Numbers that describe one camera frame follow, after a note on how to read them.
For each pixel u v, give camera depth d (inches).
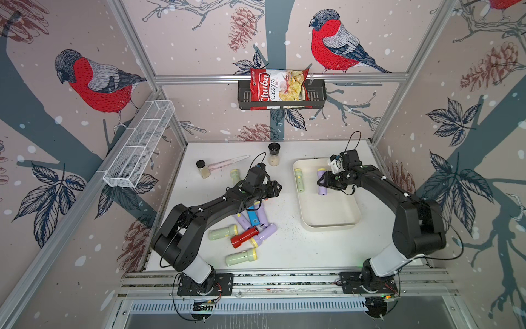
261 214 34.9
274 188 30.8
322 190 34.3
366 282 26.4
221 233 33.4
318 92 37.3
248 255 30.6
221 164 43.5
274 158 42.4
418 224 17.9
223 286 28.7
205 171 40.1
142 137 32.0
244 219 34.3
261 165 32.1
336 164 32.0
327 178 32.1
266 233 33.0
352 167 28.4
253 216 34.6
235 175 39.7
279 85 34.4
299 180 39.3
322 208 36.3
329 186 32.1
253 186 26.9
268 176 28.0
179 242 17.4
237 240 32.0
